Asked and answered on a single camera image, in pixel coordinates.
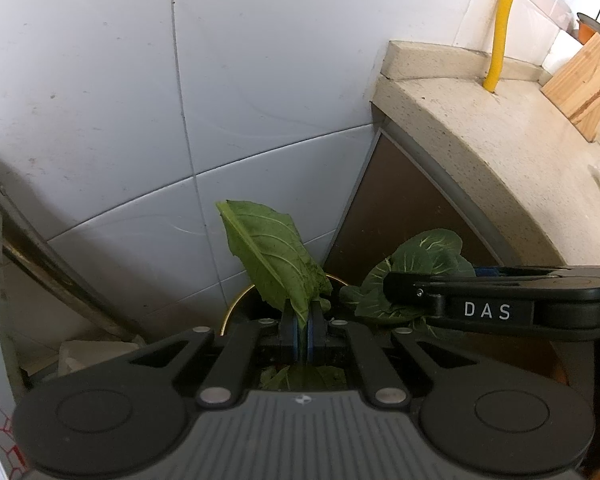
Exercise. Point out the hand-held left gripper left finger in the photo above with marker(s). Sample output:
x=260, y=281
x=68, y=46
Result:
x=291, y=332

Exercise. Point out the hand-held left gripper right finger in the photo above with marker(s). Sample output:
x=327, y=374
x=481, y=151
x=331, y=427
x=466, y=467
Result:
x=314, y=332

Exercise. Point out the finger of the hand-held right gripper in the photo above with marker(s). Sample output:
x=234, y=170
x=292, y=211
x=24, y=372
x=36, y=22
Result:
x=486, y=272
x=410, y=292

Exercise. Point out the gold-rimmed trash bin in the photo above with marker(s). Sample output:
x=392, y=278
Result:
x=250, y=310

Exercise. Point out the pale blue red-printed panel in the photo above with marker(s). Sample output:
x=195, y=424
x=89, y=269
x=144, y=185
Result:
x=0, y=435

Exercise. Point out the yellow pipe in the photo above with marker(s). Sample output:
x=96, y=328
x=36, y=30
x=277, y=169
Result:
x=502, y=25

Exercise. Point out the wooden knife block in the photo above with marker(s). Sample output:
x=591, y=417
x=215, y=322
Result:
x=585, y=90

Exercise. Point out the beige cardboard piece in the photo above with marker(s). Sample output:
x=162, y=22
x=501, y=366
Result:
x=95, y=355

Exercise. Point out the green veined leaf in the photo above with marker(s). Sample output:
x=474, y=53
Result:
x=270, y=250

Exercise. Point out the dark green round leaf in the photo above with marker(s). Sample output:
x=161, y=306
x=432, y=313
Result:
x=415, y=255

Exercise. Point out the dark metal bar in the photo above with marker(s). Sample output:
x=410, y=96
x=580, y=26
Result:
x=55, y=270

